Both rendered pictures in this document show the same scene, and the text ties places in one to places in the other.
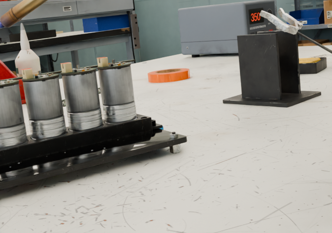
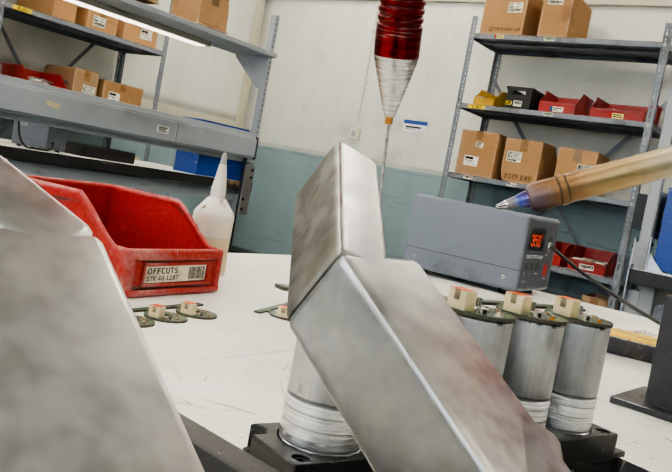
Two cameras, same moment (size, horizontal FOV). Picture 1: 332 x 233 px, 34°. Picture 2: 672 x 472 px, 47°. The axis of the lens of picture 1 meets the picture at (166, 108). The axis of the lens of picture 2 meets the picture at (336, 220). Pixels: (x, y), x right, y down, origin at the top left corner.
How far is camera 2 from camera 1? 0.21 m
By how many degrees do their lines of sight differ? 10
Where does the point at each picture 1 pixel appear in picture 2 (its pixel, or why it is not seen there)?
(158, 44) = (258, 214)
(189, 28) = (428, 227)
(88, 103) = (544, 385)
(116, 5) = (232, 146)
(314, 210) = not seen: outside the picture
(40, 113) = not seen: hidden behind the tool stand
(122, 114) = (581, 418)
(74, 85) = (533, 343)
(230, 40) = (491, 264)
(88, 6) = (193, 135)
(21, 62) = (208, 218)
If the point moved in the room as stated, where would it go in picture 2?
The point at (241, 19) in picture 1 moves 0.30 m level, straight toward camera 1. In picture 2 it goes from (519, 239) to (599, 268)
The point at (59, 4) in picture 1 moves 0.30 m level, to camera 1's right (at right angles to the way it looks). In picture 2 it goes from (154, 120) to (230, 135)
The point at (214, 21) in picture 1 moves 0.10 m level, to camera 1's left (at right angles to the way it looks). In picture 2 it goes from (472, 230) to (390, 215)
